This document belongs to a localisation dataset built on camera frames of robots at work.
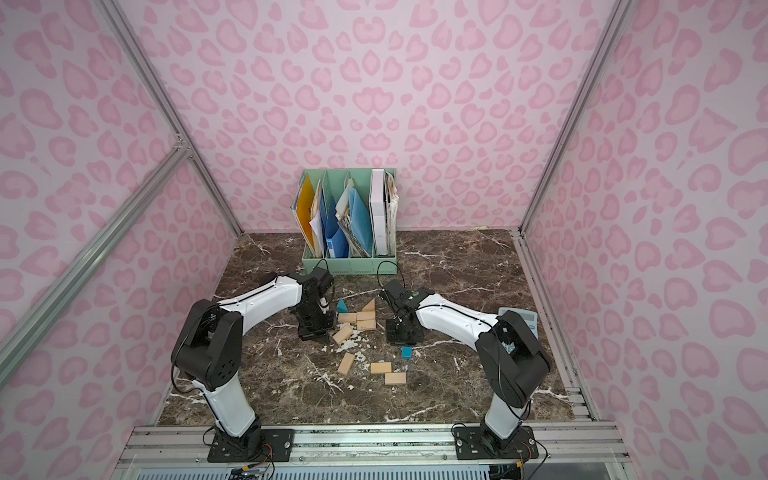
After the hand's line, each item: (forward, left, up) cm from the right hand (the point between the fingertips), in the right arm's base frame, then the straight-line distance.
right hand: (393, 342), depth 87 cm
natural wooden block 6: (-9, -1, -3) cm, 10 cm away
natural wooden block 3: (+3, +16, -2) cm, 16 cm away
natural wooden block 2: (+7, +9, -2) cm, 11 cm away
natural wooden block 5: (-6, +4, -4) cm, 8 cm away
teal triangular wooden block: (+12, +17, -2) cm, 21 cm away
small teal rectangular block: (-2, -4, -3) cm, 5 cm away
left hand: (+1, +18, 0) cm, 18 cm away
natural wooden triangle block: (+12, +8, -1) cm, 14 cm away
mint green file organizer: (+27, +16, +1) cm, 31 cm away
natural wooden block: (+10, +9, -2) cm, 14 cm away
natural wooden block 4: (-5, +14, -3) cm, 15 cm away
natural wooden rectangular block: (+9, +15, -2) cm, 18 cm away
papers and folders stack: (+31, +18, +18) cm, 40 cm away
